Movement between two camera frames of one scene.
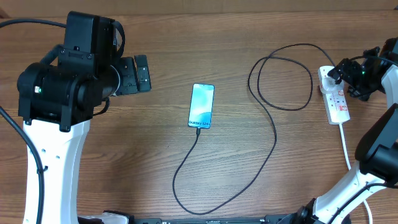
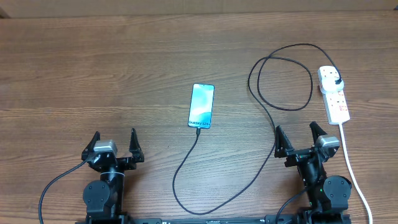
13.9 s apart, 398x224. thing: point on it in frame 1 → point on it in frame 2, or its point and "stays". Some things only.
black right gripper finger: x=336 y=74 → x=282 y=143
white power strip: x=335 y=104 stays
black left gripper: x=127 y=67 → x=137 y=156
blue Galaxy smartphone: x=201 y=105 stays
